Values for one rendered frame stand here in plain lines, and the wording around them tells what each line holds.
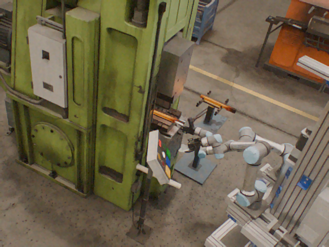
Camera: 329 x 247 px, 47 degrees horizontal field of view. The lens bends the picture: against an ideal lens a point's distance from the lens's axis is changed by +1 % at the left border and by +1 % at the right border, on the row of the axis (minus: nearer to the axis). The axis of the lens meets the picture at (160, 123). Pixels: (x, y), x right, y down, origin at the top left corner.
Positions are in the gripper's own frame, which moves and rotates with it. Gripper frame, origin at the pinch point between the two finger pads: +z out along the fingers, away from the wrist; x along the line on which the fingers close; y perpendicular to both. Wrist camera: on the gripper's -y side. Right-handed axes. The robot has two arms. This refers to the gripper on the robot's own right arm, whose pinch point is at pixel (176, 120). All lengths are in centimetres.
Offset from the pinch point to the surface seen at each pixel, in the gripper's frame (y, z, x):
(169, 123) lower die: 2.2, 4.0, -5.3
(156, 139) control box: -18, -4, -53
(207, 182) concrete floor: 101, -39, 41
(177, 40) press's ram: -75, 15, 4
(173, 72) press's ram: -60, 5, -17
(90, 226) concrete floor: 101, 40, -78
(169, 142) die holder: 14.0, -3.0, -15.7
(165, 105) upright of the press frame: 6.1, 21.8, 22.9
